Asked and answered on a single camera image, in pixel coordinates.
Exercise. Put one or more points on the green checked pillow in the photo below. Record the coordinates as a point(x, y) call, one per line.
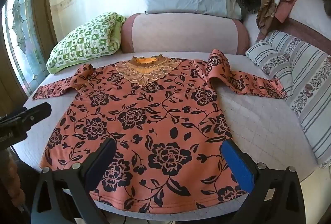
point(85, 41)

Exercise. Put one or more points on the pink cloth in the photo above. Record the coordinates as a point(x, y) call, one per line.
point(287, 4)

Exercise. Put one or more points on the lavender quilted mattress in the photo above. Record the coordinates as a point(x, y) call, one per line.
point(258, 123)

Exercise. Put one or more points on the striped floral quilt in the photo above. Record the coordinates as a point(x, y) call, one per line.
point(297, 79)

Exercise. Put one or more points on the stained glass window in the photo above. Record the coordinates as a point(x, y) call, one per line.
point(22, 37)

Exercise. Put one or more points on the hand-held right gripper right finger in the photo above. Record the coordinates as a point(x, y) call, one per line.
point(239, 164)

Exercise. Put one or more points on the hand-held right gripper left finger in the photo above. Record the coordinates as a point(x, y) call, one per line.
point(101, 164)

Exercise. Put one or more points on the orange black floral sweater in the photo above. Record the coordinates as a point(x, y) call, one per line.
point(155, 120)

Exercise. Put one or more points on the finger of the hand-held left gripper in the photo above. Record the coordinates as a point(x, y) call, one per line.
point(36, 111)

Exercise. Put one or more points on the person's left forearm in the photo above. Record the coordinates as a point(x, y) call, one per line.
point(11, 177)

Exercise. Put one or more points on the pink bolster cushion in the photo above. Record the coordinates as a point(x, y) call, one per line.
point(181, 32)

